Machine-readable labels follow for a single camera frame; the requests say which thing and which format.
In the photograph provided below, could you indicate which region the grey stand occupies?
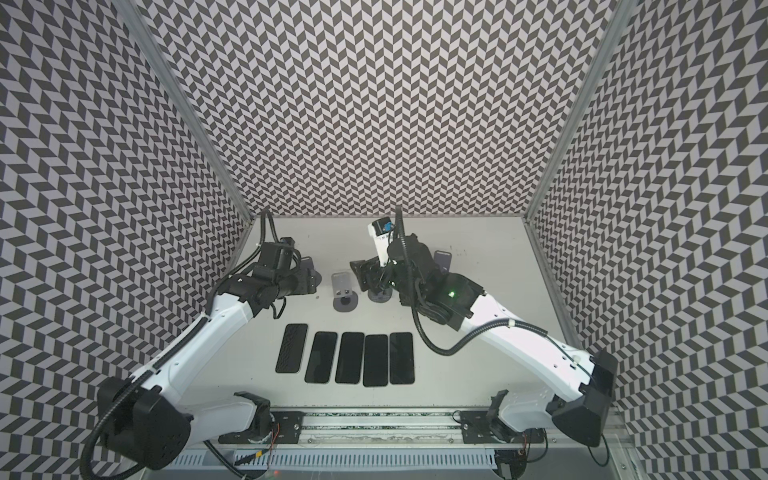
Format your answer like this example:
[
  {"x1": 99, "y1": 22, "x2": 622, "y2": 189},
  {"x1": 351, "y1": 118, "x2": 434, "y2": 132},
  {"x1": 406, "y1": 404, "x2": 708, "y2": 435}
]
[
  {"x1": 299, "y1": 256, "x2": 322, "y2": 293},
  {"x1": 433, "y1": 250, "x2": 452, "y2": 274},
  {"x1": 331, "y1": 271, "x2": 359, "y2": 313},
  {"x1": 367, "y1": 287, "x2": 393, "y2": 303}
]

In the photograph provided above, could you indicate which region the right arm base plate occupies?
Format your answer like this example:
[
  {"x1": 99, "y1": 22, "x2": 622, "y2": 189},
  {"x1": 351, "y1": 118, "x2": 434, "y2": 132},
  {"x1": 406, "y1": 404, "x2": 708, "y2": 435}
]
[{"x1": 451, "y1": 410, "x2": 546, "y2": 444}]

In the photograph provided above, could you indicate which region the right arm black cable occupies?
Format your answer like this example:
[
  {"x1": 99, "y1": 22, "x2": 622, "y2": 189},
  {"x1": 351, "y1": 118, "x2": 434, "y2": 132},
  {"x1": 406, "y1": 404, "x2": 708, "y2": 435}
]
[{"x1": 392, "y1": 206, "x2": 550, "y2": 358}]

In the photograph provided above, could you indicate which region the phone with teal case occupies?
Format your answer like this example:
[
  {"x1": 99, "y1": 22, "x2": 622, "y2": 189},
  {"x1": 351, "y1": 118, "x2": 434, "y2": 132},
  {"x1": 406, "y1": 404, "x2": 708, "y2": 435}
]
[{"x1": 363, "y1": 334, "x2": 389, "y2": 387}]

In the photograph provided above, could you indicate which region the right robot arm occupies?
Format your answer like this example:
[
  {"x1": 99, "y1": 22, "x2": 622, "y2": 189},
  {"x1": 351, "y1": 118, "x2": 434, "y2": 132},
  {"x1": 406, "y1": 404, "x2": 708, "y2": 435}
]
[{"x1": 350, "y1": 234, "x2": 618, "y2": 448}]

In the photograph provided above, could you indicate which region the middle grey stand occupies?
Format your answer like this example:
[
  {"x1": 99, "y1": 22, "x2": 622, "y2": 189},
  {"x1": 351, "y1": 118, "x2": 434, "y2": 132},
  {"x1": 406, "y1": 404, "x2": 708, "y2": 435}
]
[{"x1": 367, "y1": 287, "x2": 393, "y2": 303}]

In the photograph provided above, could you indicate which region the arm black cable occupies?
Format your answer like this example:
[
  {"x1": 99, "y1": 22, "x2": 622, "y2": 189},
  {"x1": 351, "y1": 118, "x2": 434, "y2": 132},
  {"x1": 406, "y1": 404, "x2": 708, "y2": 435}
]
[
  {"x1": 392, "y1": 206, "x2": 550, "y2": 358},
  {"x1": 257, "y1": 208, "x2": 280, "y2": 253}
]

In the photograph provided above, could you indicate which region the rightmost grey stand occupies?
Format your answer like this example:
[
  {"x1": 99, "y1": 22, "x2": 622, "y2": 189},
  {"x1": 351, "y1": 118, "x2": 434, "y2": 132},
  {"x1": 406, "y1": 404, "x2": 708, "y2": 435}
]
[{"x1": 433, "y1": 250, "x2": 452, "y2": 274}]

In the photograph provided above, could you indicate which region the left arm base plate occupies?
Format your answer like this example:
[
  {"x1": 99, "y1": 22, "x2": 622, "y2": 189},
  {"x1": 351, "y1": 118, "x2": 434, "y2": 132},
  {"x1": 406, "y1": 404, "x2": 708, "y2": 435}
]
[{"x1": 218, "y1": 410, "x2": 305, "y2": 446}]

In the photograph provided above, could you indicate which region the aluminium mounting rail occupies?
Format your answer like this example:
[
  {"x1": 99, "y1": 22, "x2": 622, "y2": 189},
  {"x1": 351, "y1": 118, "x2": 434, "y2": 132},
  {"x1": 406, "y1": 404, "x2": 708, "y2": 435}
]
[{"x1": 137, "y1": 407, "x2": 637, "y2": 451}]

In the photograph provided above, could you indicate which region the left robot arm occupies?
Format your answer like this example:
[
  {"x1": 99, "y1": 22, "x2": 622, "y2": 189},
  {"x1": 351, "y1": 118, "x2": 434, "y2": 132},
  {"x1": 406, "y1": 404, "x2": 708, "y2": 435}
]
[{"x1": 79, "y1": 237, "x2": 318, "y2": 479}]

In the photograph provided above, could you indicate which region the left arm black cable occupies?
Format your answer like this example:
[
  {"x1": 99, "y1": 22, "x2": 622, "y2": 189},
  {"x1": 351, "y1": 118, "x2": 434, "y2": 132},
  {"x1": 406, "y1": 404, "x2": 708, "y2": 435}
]
[{"x1": 257, "y1": 208, "x2": 280, "y2": 253}]

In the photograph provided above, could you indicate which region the far left grey stand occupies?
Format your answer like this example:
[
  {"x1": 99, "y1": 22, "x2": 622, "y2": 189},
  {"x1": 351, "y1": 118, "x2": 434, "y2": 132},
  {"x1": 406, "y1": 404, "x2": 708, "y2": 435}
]
[{"x1": 299, "y1": 256, "x2": 322, "y2": 293}]

